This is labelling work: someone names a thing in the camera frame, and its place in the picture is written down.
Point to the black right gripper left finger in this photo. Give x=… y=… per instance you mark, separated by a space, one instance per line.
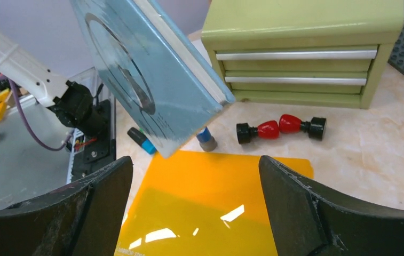
x=81 y=218

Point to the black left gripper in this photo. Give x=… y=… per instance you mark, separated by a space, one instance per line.
x=75 y=109

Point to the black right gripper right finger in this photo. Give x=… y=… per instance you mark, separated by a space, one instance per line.
x=309 y=218

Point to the light blue hardcover book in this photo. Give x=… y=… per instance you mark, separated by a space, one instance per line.
x=153 y=70

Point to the yellow plastic clip folder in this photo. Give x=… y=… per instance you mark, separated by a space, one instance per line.
x=197 y=203

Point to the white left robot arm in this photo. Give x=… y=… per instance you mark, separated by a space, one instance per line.
x=25 y=70

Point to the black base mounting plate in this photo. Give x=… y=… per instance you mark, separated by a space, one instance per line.
x=90 y=154

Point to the black blue highlighter marker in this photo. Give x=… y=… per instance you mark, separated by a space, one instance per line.
x=140 y=139

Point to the red and black dumbbell toy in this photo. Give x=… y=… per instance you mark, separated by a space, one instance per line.
x=287 y=124

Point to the small blue glue bottle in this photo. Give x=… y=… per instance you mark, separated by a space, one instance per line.
x=206 y=141

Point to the green metal drawer cabinet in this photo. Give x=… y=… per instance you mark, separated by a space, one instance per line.
x=315 y=53

